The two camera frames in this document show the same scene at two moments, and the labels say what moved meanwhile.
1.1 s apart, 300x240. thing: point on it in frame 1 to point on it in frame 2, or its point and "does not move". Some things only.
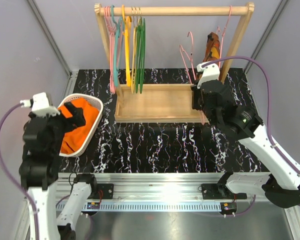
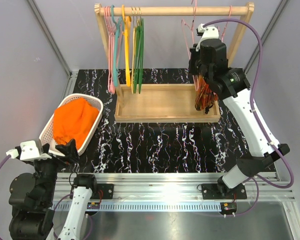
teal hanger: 119,32 does not move
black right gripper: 196,92 to 194,54
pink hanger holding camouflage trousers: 223,33 does not move
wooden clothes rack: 167,103 does not move
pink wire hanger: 191,59 to 183,22
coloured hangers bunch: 111,27 does not move
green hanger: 141,32 does not move
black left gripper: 77,120 to 69,150
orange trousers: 74,139 does not move
